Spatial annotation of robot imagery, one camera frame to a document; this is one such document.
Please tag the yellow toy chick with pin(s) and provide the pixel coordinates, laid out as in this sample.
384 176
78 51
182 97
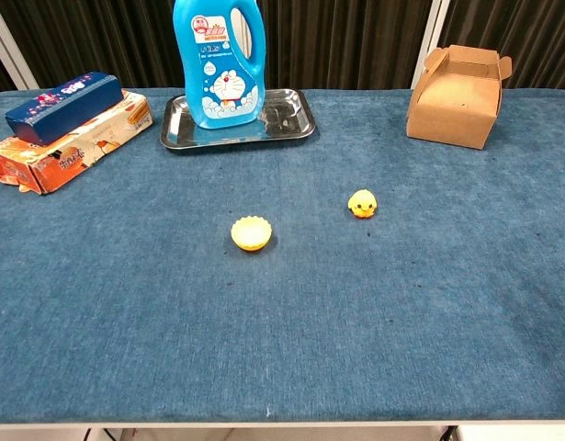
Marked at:
362 203

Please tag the yellow scalloped cup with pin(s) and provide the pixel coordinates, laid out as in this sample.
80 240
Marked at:
251 234

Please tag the blue tablecloth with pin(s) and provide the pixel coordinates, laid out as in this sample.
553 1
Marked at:
282 298

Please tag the stainless steel tray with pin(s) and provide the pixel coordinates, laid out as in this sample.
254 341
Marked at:
286 120

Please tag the blue detergent bottle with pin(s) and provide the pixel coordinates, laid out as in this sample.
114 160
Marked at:
222 87

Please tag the dark pleated curtain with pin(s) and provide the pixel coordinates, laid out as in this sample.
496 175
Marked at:
342 41

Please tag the brown cardboard gable box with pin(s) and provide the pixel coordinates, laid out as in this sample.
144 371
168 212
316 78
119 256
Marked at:
454 103

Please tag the orange white tissue box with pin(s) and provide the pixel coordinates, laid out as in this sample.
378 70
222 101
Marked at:
75 151

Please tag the dark blue printed box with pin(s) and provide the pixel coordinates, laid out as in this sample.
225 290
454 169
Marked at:
64 108

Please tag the white frame post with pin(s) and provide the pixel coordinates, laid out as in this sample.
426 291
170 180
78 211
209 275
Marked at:
430 34
11 50

